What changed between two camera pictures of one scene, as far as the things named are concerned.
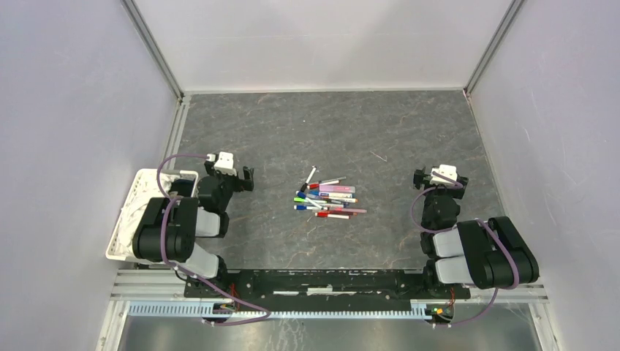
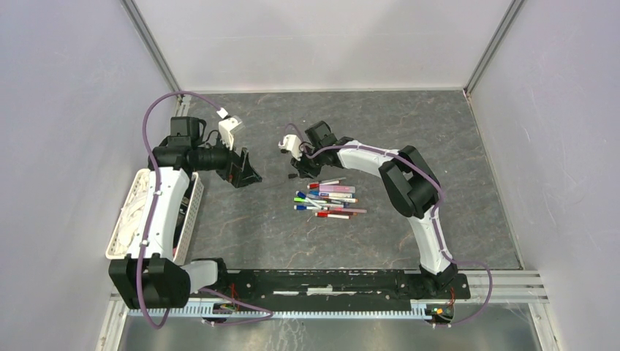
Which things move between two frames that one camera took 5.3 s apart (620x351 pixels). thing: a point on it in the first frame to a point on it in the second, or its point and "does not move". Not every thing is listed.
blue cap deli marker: [330, 194] does not move
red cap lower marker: [325, 214] does not move
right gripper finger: [418, 177] to [302, 169]
